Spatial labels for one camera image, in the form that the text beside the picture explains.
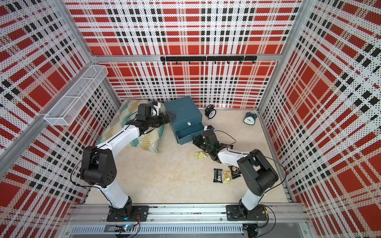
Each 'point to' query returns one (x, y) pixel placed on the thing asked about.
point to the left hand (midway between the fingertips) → (173, 117)
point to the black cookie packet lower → (218, 175)
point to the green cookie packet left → (199, 154)
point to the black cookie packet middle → (235, 171)
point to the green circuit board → (128, 227)
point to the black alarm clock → (210, 112)
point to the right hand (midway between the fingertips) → (193, 137)
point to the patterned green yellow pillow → (151, 139)
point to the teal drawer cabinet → (187, 123)
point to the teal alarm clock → (250, 118)
